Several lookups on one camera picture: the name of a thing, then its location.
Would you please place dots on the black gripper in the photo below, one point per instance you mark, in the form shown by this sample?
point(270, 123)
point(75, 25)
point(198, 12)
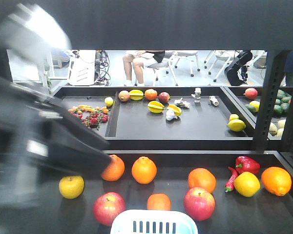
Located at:
point(27, 160)

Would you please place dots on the light blue plastic basket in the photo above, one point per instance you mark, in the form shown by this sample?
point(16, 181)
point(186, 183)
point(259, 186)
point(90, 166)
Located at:
point(153, 222)

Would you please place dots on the pile of strawberries and tomatoes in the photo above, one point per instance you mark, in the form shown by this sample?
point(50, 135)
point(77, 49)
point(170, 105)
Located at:
point(89, 116)

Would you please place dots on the yellow apple front left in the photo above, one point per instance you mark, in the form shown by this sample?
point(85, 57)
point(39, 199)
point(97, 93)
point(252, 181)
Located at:
point(71, 187)

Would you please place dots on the yellow apple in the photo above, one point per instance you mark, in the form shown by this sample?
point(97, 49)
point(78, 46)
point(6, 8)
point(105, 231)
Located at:
point(71, 187)
point(247, 184)

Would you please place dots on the orange back left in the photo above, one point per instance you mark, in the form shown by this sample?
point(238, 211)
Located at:
point(115, 170)

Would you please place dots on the red apple front left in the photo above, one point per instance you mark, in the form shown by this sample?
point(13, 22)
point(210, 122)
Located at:
point(107, 207)

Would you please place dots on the red apple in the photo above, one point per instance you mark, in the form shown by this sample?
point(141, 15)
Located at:
point(107, 207)
point(199, 204)

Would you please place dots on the orange back middle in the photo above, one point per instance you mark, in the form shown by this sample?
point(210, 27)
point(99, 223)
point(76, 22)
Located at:
point(144, 170)

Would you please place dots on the yellow starfruit back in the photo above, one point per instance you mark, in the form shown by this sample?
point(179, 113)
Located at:
point(136, 94)

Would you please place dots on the yellow starfruit middle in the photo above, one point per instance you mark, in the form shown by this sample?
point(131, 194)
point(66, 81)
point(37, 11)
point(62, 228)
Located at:
point(155, 107)

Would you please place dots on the small orange front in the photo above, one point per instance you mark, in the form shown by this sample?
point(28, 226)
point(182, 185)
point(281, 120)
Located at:
point(159, 201)

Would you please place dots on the white garlic bulb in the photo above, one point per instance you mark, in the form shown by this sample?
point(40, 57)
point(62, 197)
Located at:
point(170, 115)

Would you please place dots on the seated person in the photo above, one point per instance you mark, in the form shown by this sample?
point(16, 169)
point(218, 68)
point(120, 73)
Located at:
point(138, 61)

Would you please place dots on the yellow starfruit small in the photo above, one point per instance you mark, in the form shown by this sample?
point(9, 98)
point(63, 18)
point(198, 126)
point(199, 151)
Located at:
point(177, 110)

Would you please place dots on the orange centre right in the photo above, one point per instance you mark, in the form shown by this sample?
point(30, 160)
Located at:
point(202, 178)

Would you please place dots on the red apple front right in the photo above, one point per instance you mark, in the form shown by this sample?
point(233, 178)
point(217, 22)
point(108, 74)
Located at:
point(199, 204)

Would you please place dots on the red chili pepper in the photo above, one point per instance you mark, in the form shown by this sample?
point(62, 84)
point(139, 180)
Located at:
point(229, 186)

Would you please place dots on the large yellow lemon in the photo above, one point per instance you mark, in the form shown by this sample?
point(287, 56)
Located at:
point(236, 125)

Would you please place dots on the red bell pepper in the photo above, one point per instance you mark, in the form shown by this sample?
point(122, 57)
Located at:
point(246, 164)

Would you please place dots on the yellow apple right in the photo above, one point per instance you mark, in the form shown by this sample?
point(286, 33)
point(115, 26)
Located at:
point(247, 184)

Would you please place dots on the large orange far right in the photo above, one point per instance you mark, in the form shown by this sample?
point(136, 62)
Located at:
point(276, 180)

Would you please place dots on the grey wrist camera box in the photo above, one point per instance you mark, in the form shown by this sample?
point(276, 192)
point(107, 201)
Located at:
point(31, 32)

